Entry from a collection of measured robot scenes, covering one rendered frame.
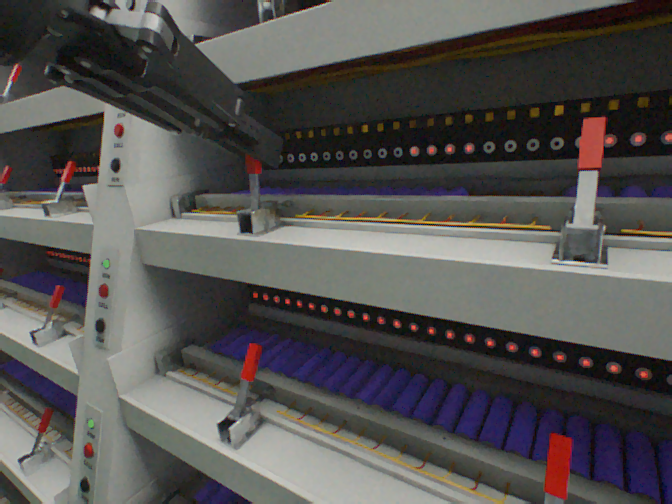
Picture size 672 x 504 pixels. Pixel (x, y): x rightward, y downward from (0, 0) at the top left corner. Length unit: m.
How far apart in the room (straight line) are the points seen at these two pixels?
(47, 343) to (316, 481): 0.52
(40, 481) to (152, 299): 0.37
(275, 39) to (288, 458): 0.38
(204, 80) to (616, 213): 0.29
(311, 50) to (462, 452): 0.36
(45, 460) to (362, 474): 0.59
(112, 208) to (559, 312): 0.49
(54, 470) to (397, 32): 0.77
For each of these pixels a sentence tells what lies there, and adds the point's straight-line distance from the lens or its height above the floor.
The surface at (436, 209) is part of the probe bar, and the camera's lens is 0.34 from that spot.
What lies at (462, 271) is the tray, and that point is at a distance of 0.27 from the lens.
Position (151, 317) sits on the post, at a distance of 0.55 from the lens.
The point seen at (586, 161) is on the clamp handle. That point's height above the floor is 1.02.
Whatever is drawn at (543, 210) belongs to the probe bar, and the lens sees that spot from 0.33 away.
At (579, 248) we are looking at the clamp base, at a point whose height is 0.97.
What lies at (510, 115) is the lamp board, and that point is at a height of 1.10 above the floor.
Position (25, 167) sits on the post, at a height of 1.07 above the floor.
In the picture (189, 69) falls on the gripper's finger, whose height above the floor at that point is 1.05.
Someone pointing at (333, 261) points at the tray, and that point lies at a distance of 0.31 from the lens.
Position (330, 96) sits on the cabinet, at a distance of 0.60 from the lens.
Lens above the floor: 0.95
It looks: level
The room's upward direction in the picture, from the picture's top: 6 degrees clockwise
